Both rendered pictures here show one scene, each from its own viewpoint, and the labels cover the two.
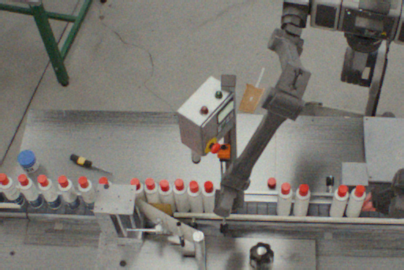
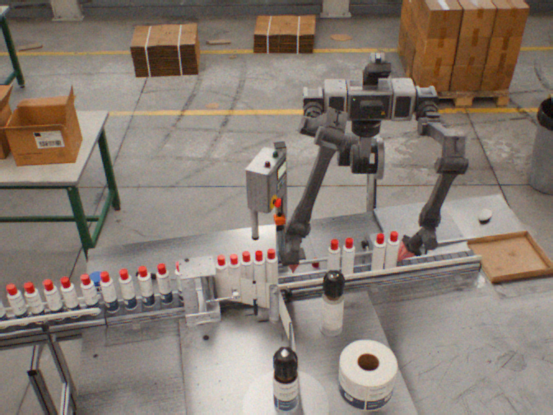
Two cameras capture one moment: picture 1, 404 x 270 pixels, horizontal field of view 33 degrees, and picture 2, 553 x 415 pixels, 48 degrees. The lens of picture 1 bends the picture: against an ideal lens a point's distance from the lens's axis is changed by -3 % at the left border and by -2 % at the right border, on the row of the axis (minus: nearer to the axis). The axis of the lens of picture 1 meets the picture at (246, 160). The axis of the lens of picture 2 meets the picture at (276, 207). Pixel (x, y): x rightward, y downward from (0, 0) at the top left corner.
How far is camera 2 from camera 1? 0.98 m
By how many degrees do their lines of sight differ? 23
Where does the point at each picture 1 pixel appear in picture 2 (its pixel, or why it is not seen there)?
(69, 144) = (132, 267)
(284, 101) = (332, 133)
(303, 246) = (358, 296)
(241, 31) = (241, 212)
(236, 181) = (300, 225)
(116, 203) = (198, 269)
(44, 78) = (75, 272)
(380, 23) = (379, 101)
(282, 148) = (315, 240)
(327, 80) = not seen: hidden behind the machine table
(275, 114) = (327, 147)
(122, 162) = not seen: hidden behind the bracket
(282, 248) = not seen: hidden behind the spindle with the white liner
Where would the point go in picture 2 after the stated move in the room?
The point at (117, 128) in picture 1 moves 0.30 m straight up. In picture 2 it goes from (173, 249) to (164, 199)
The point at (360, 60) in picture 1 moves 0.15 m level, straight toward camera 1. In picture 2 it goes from (366, 146) to (369, 165)
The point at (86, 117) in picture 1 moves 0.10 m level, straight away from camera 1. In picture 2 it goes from (142, 246) to (133, 235)
